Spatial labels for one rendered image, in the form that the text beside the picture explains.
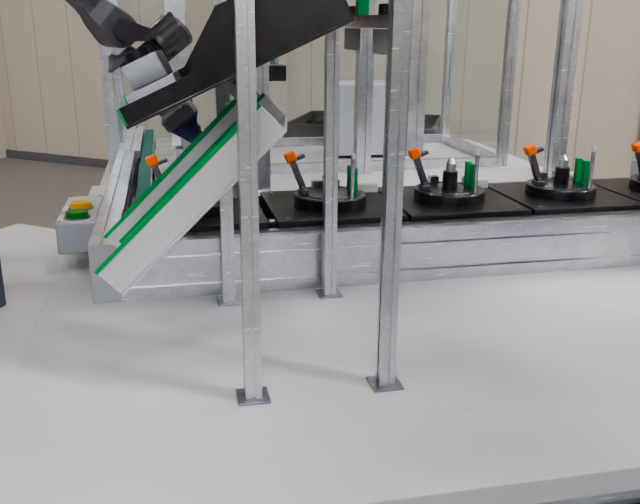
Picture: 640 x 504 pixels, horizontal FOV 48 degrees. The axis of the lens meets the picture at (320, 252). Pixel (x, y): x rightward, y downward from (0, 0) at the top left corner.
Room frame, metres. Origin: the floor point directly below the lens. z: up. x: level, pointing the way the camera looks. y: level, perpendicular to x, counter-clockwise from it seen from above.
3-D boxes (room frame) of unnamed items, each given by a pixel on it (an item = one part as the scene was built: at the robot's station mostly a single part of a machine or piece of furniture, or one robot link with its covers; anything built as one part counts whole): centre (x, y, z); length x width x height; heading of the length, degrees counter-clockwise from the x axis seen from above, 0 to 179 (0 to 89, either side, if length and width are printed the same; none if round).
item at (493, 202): (1.40, -0.26, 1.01); 0.24 x 0.24 x 0.13; 12
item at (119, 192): (1.53, 0.44, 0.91); 0.89 x 0.06 x 0.11; 12
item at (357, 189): (1.35, -0.02, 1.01); 0.24 x 0.24 x 0.13; 12
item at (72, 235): (1.33, 0.46, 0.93); 0.21 x 0.07 x 0.06; 12
